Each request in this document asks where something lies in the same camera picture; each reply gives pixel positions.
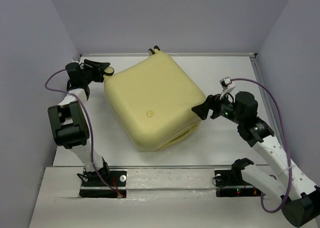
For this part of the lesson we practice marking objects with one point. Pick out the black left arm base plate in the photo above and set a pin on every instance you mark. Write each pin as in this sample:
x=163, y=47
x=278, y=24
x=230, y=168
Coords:
x=114, y=186

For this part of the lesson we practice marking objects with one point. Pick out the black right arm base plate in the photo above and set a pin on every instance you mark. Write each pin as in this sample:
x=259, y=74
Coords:
x=228, y=184

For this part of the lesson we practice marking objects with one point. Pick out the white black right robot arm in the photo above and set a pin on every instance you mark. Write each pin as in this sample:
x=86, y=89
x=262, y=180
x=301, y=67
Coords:
x=299, y=196

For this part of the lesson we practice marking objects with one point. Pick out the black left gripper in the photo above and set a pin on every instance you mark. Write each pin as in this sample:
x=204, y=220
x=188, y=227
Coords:
x=99, y=67

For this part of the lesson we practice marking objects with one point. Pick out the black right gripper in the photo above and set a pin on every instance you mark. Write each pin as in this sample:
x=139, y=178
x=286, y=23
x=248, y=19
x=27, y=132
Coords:
x=214, y=100

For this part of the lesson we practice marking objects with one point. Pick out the pale yellow hard-shell suitcase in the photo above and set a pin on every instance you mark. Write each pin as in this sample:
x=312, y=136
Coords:
x=153, y=101

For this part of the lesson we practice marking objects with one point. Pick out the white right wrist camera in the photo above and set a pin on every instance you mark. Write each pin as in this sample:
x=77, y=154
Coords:
x=227, y=86

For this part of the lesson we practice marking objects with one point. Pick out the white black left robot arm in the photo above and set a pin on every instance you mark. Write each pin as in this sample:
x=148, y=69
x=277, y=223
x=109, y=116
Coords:
x=70, y=123

